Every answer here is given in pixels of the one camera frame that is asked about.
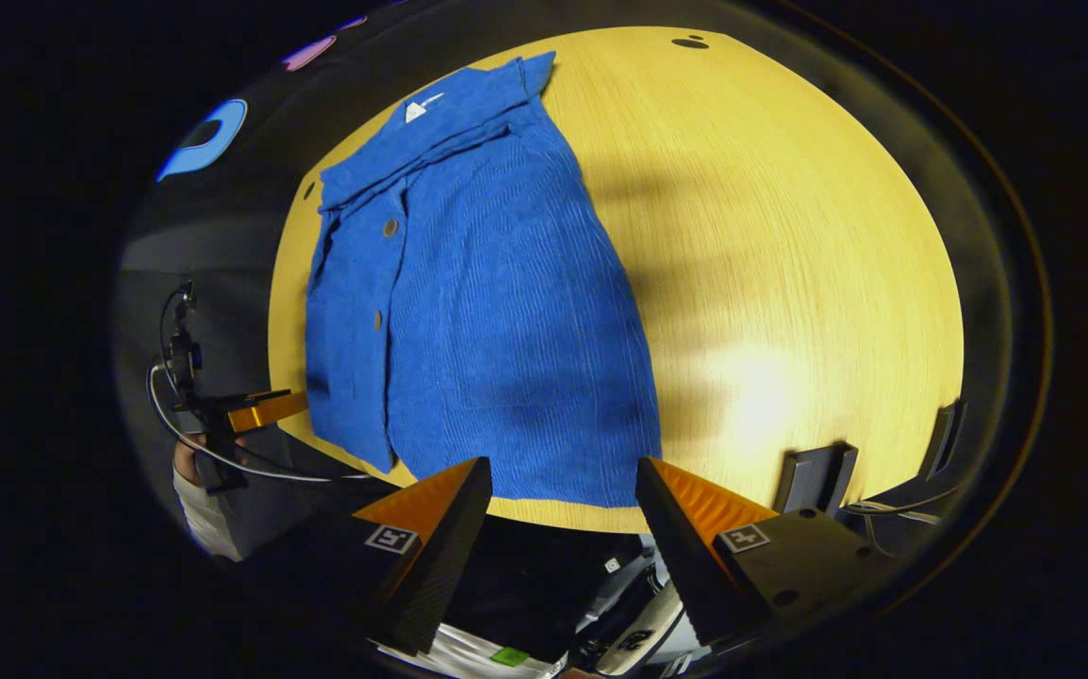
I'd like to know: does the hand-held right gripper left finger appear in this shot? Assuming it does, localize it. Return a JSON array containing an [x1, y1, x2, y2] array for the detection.
[[252, 457, 493, 656]]

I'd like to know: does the black backdrop cloth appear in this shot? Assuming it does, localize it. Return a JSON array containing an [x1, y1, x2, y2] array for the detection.
[[115, 0, 432, 529]]

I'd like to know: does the blue corduroy shirt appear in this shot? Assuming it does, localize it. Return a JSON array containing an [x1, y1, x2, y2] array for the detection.
[[304, 52, 663, 510]]

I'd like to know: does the white cloth with green label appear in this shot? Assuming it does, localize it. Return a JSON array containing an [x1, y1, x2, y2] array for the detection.
[[379, 621, 564, 679]]

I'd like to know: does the bundle of thin cables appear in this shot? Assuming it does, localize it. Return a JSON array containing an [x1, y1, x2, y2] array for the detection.
[[841, 486, 960, 557]]

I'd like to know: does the black table edge bracket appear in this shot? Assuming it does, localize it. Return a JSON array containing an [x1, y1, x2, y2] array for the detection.
[[919, 399, 966, 479], [773, 440, 859, 517]]

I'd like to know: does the white and black shoe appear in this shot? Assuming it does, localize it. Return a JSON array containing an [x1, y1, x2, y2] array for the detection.
[[591, 556, 688, 676]]

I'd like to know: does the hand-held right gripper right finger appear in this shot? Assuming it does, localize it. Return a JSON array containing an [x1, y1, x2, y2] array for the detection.
[[635, 457, 894, 650]]

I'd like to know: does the person's dark clothing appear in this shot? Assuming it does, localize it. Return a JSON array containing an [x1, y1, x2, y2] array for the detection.
[[445, 517, 644, 663]]

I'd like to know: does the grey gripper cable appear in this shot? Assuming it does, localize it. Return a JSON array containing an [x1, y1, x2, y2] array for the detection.
[[146, 361, 371, 484]]

